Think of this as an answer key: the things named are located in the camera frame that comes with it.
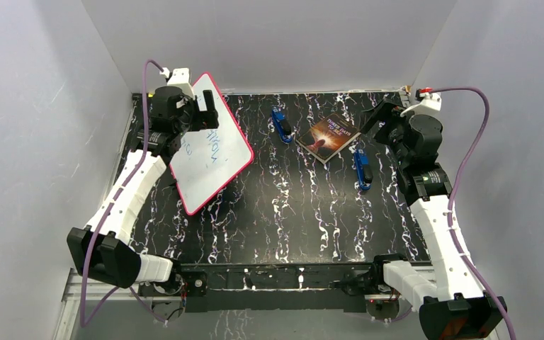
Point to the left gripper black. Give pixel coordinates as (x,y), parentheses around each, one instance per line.
(207,117)

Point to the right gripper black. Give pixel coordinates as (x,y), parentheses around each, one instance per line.
(382,114)

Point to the whiteboard with pink frame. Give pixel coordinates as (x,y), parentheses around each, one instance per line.
(209,159)

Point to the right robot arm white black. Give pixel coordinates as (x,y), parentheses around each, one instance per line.
(455,305)

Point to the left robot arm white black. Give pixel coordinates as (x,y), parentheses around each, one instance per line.
(101,250)

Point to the paperback book orange cover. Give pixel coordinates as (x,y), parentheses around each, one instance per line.
(328,137)

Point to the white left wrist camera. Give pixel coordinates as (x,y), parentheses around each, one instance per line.
(180,78)

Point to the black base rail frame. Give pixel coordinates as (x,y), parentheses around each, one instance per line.
(349,287)

